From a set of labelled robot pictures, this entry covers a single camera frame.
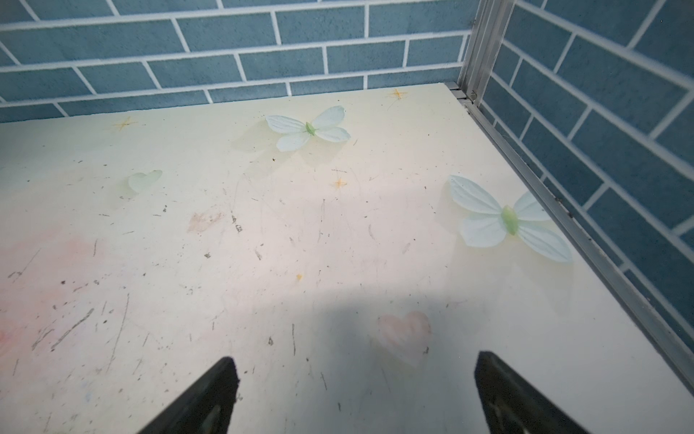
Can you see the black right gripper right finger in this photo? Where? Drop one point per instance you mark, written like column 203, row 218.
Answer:
column 512, row 405

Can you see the aluminium corner frame post right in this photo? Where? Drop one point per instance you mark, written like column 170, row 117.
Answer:
column 487, row 34

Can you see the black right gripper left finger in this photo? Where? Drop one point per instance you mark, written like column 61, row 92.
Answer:
column 205, row 407

